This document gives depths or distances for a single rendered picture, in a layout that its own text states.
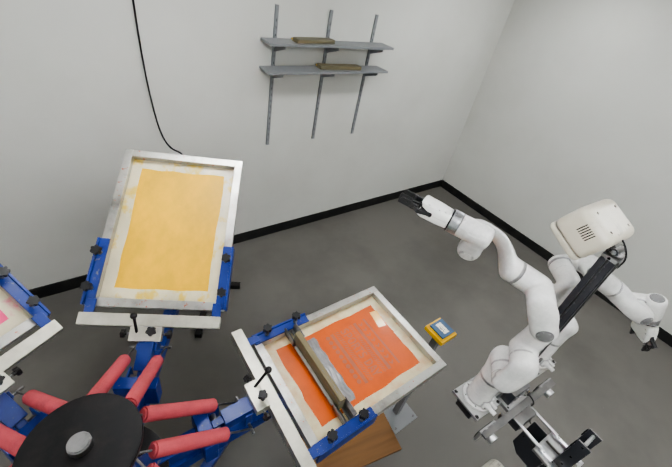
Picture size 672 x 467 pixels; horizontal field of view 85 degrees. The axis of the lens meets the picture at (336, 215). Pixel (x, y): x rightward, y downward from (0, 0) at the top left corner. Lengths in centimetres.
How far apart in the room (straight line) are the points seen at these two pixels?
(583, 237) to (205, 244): 158
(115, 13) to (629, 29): 417
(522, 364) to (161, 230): 165
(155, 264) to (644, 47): 430
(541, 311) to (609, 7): 373
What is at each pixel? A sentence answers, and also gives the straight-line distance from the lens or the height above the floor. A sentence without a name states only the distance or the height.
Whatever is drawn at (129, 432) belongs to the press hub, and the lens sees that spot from 139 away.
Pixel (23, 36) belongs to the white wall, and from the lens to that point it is 274.
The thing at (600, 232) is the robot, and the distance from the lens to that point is 143.
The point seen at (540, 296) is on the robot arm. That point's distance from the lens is 129.
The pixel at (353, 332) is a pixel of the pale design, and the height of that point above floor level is 96.
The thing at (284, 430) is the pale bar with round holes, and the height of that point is 104.
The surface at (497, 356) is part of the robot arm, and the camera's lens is 161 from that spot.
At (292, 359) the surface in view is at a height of 96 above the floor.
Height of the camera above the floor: 256
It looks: 35 degrees down
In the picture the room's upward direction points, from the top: 12 degrees clockwise
